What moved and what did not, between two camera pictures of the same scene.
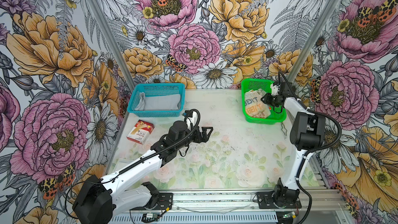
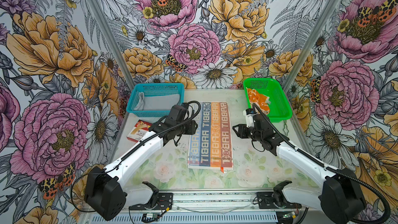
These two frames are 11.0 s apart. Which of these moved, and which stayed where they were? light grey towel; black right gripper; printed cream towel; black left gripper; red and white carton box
Moved: black right gripper; black left gripper; printed cream towel
Stayed: red and white carton box; light grey towel
